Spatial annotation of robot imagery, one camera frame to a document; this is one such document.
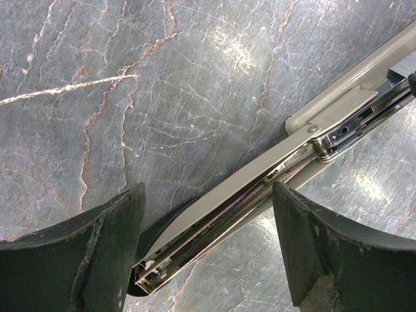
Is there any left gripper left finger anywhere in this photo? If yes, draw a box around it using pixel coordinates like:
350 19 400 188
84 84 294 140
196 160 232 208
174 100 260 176
1 183 146 311

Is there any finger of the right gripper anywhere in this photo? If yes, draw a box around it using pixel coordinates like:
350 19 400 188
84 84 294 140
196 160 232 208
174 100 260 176
408 73 416 97

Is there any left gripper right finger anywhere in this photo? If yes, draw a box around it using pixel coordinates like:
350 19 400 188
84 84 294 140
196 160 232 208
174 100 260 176
272 183 415 311

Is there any silver and black stapler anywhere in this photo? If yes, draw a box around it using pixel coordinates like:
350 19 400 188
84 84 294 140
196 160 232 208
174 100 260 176
128 24 415 297

